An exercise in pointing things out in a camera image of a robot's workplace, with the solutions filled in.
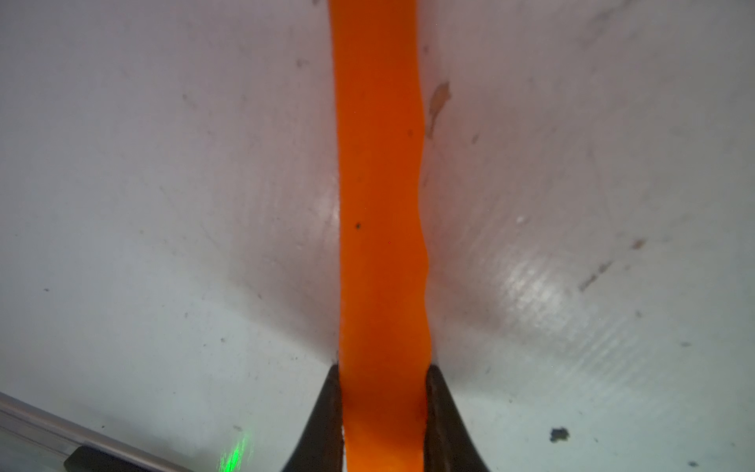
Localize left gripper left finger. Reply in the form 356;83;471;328
282;364;344;472

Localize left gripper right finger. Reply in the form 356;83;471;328
424;365;490;472

